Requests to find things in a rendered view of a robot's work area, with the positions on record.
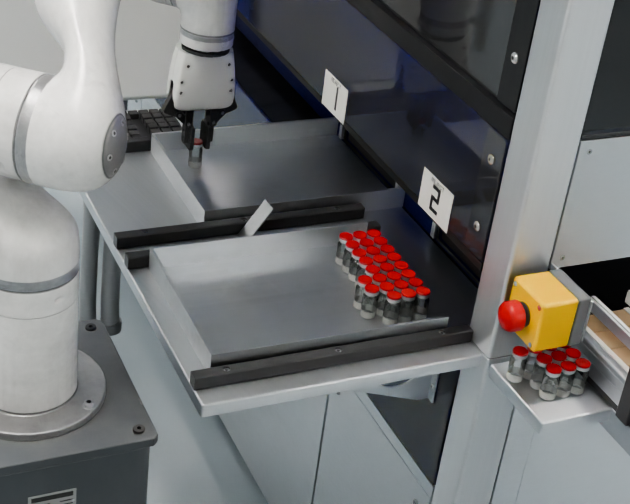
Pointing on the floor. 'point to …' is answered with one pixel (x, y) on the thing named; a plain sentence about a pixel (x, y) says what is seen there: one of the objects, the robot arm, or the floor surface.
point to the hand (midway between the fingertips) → (197, 134)
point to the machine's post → (522, 230)
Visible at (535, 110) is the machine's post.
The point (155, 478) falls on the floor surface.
